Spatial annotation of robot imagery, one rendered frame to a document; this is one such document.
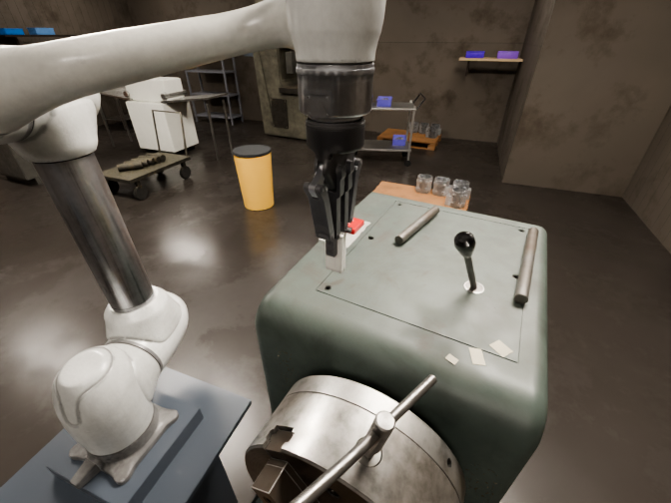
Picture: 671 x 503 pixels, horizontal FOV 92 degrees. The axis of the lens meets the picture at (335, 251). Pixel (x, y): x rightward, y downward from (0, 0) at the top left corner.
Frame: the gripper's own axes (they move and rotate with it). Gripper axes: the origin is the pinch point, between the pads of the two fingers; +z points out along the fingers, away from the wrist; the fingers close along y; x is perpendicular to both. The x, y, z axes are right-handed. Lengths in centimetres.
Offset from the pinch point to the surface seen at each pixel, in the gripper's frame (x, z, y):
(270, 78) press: -391, 34, -481
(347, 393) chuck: 9.2, 13.3, 13.3
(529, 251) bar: 29.3, 9.1, -31.6
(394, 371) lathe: 13.7, 13.6, 6.6
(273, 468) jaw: 4.2, 17.7, 24.7
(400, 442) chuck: 17.8, 14.2, 15.7
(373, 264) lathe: 1.4, 11.3, -14.3
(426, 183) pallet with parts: -54, 110, -316
